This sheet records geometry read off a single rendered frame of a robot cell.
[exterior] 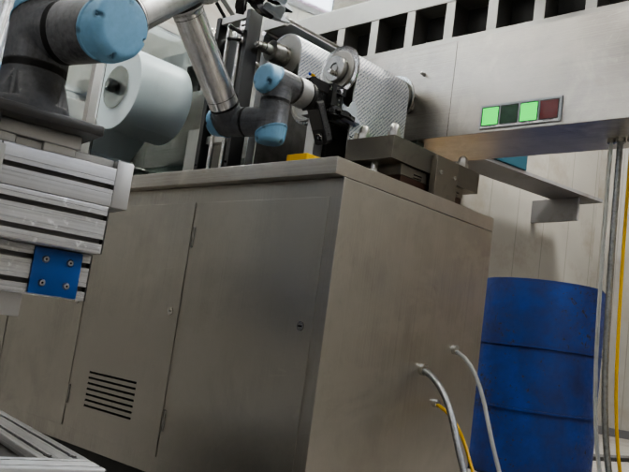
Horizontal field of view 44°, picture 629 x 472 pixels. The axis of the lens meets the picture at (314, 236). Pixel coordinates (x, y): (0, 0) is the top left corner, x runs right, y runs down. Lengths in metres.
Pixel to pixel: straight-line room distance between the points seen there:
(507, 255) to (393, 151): 5.75
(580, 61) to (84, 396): 1.68
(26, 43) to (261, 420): 0.93
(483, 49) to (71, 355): 1.54
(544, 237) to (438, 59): 5.75
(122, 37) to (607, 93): 1.25
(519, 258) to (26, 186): 6.68
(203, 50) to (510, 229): 6.05
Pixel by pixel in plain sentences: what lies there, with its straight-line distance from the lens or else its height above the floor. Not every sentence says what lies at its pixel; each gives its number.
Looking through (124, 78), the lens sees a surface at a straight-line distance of 2.95.
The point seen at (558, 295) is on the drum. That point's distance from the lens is 3.84.
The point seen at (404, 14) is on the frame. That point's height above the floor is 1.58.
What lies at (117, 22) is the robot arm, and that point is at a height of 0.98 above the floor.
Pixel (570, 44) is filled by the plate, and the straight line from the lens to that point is 2.25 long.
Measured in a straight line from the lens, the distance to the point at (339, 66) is 2.22.
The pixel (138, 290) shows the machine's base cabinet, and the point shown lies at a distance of 2.26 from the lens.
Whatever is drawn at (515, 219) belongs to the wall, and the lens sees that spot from 7.78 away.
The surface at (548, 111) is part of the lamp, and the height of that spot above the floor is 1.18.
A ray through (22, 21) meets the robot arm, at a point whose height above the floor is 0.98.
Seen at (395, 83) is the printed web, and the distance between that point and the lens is 2.34.
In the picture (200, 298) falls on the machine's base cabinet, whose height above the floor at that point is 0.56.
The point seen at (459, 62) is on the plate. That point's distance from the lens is 2.42.
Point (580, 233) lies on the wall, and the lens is 8.60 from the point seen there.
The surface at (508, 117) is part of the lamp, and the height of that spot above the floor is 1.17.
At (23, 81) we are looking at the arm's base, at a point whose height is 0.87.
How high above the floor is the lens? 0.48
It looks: 8 degrees up
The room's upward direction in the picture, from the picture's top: 8 degrees clockwise
